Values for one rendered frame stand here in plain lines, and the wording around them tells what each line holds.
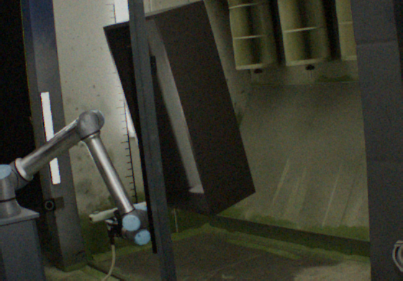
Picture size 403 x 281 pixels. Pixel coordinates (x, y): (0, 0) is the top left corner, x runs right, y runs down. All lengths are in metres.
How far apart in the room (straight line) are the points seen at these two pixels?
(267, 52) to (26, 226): 2.31
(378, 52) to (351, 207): 2.20
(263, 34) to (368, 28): 2.82
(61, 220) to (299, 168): 1.70
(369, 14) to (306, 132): 2.69
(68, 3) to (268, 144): 1.83
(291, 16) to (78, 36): 1.48
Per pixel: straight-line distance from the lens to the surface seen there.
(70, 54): 4.45
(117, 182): 3.32
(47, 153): 3.54
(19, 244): 3.50
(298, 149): 4.64
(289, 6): 4.41
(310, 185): 4.42
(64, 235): 4.48
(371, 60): 2.05
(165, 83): 4.22
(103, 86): 4.55
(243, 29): 4.80
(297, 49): 4.38
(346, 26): 4.02
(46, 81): 4.36
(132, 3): 2.46
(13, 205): 3.53
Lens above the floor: 1.34
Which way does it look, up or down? 6 degrees down
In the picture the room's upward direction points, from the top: 6 degrees counter-clockwise
